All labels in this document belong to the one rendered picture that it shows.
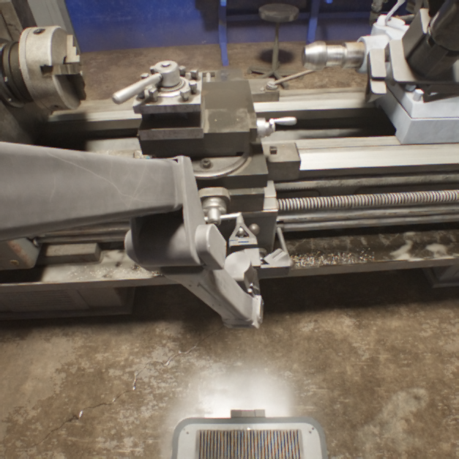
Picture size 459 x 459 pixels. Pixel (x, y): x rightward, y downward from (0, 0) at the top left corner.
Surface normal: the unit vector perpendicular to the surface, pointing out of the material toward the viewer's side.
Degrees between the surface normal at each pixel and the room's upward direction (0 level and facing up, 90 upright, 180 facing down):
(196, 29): 90
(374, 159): 36
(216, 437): 0
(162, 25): 90
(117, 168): 75
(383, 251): 0
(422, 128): 90
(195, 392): 0
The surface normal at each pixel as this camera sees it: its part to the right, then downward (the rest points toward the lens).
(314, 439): -0.02, -0.64
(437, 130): 0.06, 0.77
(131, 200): 0.96, 0.00
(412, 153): 0.02, -0.07
